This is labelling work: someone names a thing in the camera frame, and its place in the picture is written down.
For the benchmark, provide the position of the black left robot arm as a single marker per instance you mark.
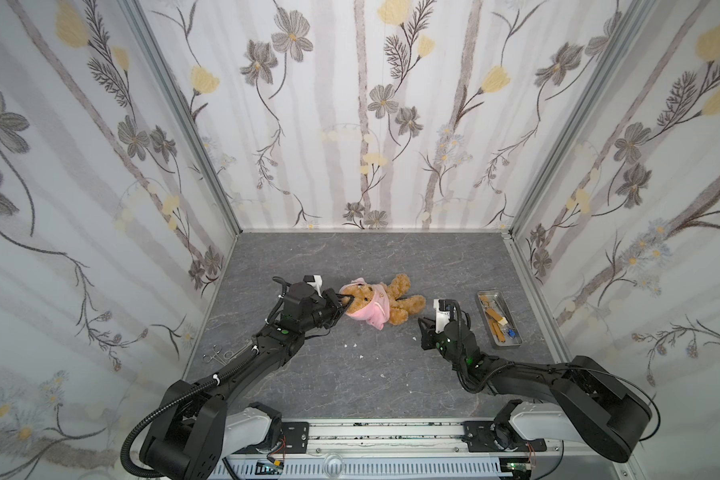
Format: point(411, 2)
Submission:
point(191, 431)

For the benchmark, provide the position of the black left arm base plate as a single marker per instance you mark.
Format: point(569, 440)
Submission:
point(286, 437)

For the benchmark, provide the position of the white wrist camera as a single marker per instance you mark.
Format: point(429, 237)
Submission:
point(315, 281)
point(443, 313)

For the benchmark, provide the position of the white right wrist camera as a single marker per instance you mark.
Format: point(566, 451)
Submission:
point(443, 313)

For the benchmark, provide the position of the silver surgical scissors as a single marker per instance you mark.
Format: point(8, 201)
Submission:
point(224, 355)

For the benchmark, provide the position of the metal tray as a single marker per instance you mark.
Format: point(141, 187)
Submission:
point(498, 298)

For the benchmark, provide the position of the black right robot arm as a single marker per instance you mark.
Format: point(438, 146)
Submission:
point(606, 414)

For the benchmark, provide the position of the pink bear hoodie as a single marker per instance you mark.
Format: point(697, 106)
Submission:
point(368, 303)

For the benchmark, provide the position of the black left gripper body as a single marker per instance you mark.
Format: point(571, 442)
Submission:
point(330, 307)

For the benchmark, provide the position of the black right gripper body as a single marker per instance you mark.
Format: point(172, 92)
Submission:
point(428, 332)

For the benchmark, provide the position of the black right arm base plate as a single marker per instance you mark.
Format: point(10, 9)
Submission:
point(488, 437)

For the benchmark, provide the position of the brown plush teddy bear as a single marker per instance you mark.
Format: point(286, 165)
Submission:
point(402, 306)

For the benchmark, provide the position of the wooden pieces in tray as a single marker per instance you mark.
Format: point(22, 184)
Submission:
point(499, 325)

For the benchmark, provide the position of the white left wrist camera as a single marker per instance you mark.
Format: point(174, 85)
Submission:
point(315, 281)

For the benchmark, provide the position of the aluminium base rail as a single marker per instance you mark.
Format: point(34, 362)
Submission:
point(412, 449)

